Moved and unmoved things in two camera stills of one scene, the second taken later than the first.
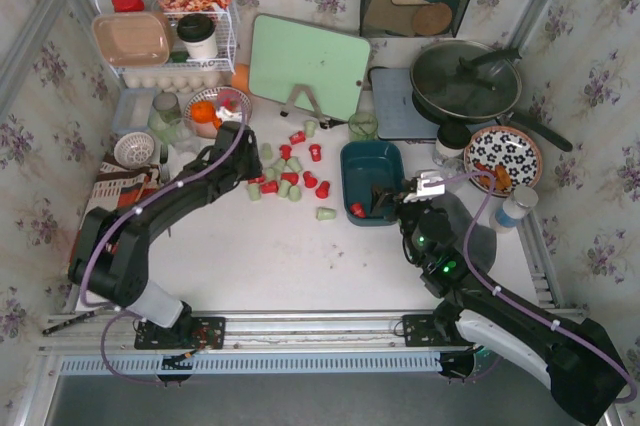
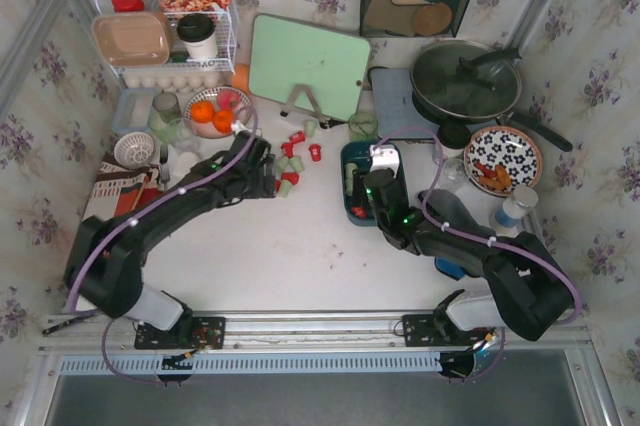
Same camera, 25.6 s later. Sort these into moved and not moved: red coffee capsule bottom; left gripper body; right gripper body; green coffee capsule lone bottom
Moved: left gripper body; green coffee capsule lone bottom; right gripper body
Not moved: red coffee capsule bottom
